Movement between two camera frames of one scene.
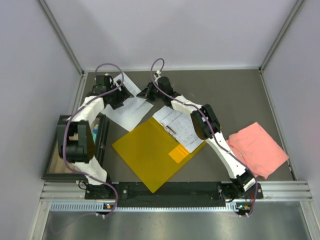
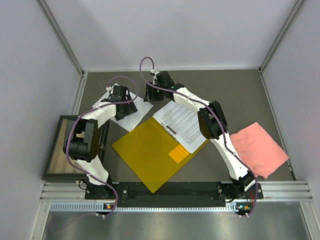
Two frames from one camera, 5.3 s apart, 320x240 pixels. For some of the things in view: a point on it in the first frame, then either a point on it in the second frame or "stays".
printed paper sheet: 191,143 stays
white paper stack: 179,124 stays
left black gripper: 123,94 → 131,109
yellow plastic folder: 152,153 stays
